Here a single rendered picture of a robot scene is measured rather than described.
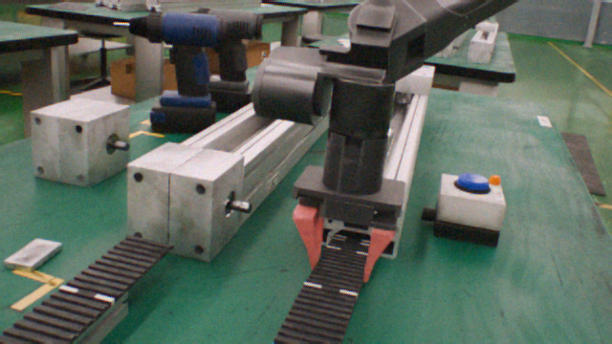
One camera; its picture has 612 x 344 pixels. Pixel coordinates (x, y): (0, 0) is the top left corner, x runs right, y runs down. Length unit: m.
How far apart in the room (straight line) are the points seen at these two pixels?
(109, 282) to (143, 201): 0.13
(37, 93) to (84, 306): 2.01
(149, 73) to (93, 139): 2.32
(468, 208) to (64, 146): 0.54
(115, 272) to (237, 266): 0.14
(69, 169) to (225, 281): 0.32
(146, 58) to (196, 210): 2.54
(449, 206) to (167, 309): 0.36
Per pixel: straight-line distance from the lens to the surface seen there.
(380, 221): 0.50
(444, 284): 0.61
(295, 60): 0.52
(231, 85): 1.17
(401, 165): 0.69
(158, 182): 0.59
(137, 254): 0.55
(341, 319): 0.47
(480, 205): 0.70
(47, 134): 0.80
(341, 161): 0.49
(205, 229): 0.58
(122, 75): 3.66
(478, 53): 2.51
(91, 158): 0.78
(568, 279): 0.70
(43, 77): 2.42
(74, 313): 0.48
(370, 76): 0.49
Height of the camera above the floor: 1.08
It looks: 17 degrees down
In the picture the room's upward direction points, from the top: 5 degrees clockwise
